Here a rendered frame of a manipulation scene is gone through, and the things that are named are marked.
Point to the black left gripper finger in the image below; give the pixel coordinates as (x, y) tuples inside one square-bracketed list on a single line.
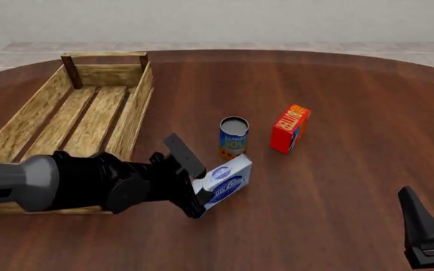
[(203, 201)]

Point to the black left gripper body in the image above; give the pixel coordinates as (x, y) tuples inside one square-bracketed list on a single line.
[(185, 194)]

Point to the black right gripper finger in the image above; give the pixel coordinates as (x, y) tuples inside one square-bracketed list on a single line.
[(420, 220)]

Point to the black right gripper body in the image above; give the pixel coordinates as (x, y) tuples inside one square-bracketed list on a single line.
[(433, 257)]

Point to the white cream cheese box blue print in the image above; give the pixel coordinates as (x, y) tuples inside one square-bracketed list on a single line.
[(229, 178)]

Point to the silver-grey and black left robot arm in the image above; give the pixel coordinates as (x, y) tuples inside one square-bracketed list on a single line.
[(70, 180)]

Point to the wooden slat tray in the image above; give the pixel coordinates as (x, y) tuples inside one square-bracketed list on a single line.
[(89, 113)]

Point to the soup tin blue yellow label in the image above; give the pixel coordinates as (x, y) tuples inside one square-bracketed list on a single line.
[(234, 138)]

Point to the red butter box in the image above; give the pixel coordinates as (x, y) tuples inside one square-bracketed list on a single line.
[(288, 132)]

